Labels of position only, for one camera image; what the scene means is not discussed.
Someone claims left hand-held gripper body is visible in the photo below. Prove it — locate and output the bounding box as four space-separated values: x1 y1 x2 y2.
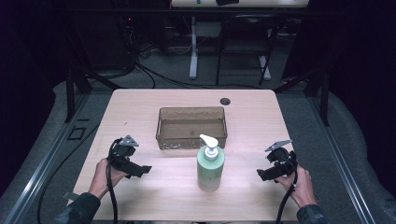
107 134 145 177

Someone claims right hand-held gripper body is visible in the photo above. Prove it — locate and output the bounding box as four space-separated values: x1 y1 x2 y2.
264 139 299 179

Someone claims green pump bottle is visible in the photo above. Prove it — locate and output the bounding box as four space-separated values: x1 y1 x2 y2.
196 133 226 192

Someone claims brown transparent plastic box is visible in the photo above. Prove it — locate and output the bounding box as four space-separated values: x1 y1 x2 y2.
155 106 229 151

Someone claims person's left hand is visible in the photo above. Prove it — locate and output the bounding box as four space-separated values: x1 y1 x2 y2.
88 158 129 201

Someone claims person's right hand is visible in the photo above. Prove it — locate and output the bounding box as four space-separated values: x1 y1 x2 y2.
275 164 318 209

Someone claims grey tape strip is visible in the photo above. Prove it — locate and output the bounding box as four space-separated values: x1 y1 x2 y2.
61 190 80 202

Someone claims black metal stand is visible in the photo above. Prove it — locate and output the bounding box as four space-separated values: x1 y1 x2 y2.
63 59 123 124
273 65 332 127

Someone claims black chair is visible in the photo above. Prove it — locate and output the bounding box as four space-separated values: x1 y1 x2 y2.
215 12 278 87

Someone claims white desk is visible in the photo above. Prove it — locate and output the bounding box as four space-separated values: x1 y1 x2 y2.
169 0 310 81

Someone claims black object on desk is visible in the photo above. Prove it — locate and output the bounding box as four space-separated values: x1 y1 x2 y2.
215 0 241 7

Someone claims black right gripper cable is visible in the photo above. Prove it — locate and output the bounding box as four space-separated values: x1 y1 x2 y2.
275 159 299 224

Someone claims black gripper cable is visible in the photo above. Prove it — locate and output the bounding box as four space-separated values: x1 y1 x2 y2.
106 138 123 224
275 159 299 224

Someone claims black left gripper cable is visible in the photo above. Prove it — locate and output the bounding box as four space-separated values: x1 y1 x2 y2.
106 138 123 224

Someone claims metal floor rail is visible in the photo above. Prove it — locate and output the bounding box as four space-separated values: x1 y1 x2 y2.
2 92 92 224
305 92 377 224

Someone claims thin black floor cable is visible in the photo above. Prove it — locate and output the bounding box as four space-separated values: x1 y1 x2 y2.
36 122 101 224

